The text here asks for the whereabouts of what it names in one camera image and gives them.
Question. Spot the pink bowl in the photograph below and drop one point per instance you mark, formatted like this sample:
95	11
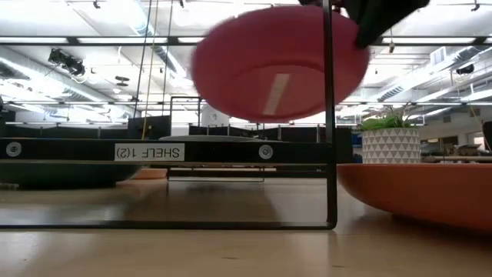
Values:
269	65

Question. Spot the round silver shelf bolt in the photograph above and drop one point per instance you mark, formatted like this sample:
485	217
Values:
14	149
265	152

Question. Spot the dark green plate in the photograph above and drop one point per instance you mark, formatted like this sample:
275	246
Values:
65	176

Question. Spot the white shelf label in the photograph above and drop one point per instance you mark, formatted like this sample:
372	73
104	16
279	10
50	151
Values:
149	152

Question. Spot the white cylinder container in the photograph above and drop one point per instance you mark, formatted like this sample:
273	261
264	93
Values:
209	115

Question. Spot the black metal shelf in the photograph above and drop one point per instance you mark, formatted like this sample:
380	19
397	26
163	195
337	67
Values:
230	152

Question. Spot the long black partition panel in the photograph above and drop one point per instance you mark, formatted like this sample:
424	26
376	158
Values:
300	134

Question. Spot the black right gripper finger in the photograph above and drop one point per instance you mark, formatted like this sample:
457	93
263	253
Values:
384	19

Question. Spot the large orange plate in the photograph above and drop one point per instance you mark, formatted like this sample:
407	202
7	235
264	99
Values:
423	192

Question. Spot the white triangle pattern pot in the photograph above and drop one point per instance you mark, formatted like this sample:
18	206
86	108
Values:
391	146

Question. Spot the background desk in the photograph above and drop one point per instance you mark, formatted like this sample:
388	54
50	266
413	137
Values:
457	158

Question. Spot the black overhead frame bar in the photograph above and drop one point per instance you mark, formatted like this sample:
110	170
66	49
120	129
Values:
115	40

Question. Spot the black ceiling camera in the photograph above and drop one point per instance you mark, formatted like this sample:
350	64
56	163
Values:
465	69
67	62

